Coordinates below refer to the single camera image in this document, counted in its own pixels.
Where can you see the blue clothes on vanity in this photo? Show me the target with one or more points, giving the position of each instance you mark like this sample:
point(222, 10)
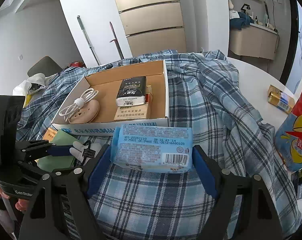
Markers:
point(242, 22)

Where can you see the gold three-door refrigerator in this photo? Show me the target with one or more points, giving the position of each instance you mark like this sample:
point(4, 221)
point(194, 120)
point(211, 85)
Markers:
point(152, 25)

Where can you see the grey chair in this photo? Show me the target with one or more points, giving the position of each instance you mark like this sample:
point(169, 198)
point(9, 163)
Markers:
point(46, 66)

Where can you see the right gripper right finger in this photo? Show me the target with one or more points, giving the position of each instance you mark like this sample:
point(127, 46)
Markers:
point(257, 218)

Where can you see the orange blue small box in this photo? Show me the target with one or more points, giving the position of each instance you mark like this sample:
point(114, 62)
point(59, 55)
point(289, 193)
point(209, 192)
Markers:
point(49, 134)

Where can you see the red bag on floor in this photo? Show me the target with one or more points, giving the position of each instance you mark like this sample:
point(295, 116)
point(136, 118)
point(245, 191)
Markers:
point(77, 64)

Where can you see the blue plaid shirt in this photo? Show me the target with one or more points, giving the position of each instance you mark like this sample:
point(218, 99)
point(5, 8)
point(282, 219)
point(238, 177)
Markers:
point(204, 95)

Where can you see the green felt pouch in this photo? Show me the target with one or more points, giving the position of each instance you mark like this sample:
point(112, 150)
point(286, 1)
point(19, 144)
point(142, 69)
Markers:
point(50, 163)

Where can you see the white plastic bag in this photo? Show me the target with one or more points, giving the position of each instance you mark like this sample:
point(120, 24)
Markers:
point(31, 85)

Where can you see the round beige case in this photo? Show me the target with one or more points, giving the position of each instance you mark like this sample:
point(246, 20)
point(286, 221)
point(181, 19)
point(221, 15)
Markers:
point(85, 114)

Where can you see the gold blue small box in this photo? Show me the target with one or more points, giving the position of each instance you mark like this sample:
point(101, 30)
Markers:
point(281, 100)

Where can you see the black Face tissue pack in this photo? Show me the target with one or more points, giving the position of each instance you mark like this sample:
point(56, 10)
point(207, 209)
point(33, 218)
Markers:
point(132, 92)

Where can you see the dark broom handle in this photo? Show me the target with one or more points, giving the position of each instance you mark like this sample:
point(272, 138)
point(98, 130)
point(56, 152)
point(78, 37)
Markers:
point(115, 40)

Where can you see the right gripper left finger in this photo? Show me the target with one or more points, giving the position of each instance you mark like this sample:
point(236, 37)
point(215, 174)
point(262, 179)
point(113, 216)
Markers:
point(60, 192)

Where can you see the red iced tea bottle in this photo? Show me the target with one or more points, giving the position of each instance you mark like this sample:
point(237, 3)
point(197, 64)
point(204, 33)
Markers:
point(288, 138)

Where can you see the grey mop handle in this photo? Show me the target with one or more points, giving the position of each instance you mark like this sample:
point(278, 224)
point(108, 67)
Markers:
point(87, 39)

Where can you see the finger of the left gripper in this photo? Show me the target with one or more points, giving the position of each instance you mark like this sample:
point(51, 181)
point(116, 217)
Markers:
point(59, 151)

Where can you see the cardboard box tray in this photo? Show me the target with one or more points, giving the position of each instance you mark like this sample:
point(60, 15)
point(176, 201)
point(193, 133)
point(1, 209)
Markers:
point(107, 83)

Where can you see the red gold cigarette pack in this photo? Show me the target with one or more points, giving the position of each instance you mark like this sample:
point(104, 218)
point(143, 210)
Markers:
point(136, 112)

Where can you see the frosted glass door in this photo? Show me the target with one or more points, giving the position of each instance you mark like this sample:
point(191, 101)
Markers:
point(296, 71)

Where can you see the blue tissue pack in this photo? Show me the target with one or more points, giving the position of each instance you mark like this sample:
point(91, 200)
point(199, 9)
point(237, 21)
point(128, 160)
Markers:
point(152, 148)

